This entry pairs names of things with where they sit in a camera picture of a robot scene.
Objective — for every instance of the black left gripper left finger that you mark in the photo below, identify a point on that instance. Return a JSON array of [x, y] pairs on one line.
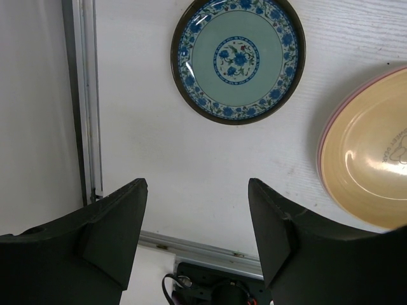
[[84, 257]]

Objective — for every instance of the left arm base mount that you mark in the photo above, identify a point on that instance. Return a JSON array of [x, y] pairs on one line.
[[193, 284]]

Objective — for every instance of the aluminium front rail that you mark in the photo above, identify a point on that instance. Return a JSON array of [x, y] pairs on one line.
[[204, 255]]

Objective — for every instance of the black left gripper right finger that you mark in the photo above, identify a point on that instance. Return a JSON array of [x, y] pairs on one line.
[[309, 259]]

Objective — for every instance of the pink plate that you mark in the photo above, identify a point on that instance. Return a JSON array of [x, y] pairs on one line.
[[338, 110]]

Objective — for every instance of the yellow bear plate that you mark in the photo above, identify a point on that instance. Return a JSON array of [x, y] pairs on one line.
[[364, 154]]

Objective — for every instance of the black blue patterned plate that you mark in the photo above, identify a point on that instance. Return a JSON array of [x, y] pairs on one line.
[[237, 62]]

